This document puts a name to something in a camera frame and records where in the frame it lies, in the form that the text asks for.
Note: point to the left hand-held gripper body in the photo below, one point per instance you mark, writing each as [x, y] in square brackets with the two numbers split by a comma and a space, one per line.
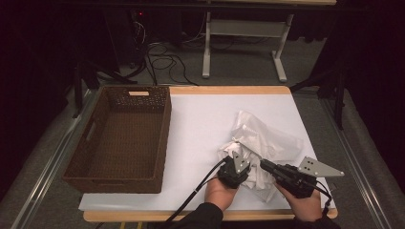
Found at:
[230, 178]

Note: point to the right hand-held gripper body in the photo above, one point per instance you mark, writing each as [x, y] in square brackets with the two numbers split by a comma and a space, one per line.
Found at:
[296, 183]

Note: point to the white shirt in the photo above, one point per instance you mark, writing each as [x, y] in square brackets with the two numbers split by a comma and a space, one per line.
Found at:
[258, 179]

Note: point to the white mesh laundry bag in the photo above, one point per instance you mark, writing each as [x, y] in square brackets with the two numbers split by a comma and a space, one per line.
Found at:
[270, 140]

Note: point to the brown woven basket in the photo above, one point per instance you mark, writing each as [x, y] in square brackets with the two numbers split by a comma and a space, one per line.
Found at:
[127, 143]

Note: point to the person's left hand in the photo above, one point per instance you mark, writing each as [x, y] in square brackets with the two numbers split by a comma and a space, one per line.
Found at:
[218, 194]

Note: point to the person's right hand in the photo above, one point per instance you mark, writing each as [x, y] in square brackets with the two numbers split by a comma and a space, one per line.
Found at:
[305, 208]

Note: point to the white table mat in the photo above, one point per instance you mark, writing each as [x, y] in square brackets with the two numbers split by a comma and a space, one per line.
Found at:
[197, 127]

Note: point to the black stand legs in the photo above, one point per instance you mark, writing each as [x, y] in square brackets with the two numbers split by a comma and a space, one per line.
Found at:
[340, 95]
[78, 92]

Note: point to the white-legged desk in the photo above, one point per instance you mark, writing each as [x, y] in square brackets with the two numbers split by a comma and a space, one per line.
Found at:
[245, 28]

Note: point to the dark computer tower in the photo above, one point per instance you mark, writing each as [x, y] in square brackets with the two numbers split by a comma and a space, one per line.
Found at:
[127, 38]

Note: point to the metal floor rail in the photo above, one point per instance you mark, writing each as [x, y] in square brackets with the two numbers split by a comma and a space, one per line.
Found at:
[356, 165]
[51, 168]

